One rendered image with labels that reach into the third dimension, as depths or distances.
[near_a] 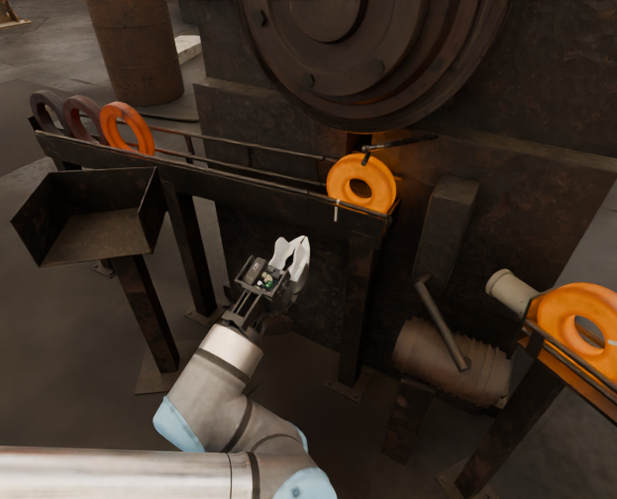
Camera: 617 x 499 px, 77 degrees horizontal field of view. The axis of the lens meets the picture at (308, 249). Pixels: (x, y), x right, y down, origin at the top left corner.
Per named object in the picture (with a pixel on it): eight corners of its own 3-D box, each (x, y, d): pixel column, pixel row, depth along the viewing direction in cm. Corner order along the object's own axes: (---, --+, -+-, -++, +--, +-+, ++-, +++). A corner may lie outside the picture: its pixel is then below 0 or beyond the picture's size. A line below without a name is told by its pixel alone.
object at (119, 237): (133, 345, 144) (48, 171, 97) (205, 339, 146) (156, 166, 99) (118, 396, 129) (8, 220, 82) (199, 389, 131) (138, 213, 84)
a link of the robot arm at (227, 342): (256, 384, 61) (208, 357, 64) (271, 355, 63) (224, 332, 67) (239, 366, 54) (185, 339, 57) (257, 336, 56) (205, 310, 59)
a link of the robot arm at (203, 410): (197, 453, 59) (140, 422, 56) (242, 377, 64) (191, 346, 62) (214, 472, 51) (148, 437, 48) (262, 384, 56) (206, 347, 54)
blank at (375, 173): (335, 145, 86) (329, 150, 84) (403, 164, 81) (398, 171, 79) (329, 202, 96) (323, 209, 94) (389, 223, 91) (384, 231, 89)
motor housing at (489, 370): (383, 415, 124) (413, 301, 89) (454, 449, 116) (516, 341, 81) (367, 451, 115) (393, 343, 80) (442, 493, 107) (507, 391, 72)
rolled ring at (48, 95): (52, 94, 123) (61, 91, 125) (20, 91, 131) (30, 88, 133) (79, 149, 134) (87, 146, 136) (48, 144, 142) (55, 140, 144)
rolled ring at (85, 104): (90, 100, 115) (100, 97, 117) (53, 95, 123) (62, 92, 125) (115, 158, 126) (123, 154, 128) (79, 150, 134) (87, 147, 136)
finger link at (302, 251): (317, 227, 66) (290, 270, 62) (321, 246, 71) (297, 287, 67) (300, 221, 67) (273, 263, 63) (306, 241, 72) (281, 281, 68)
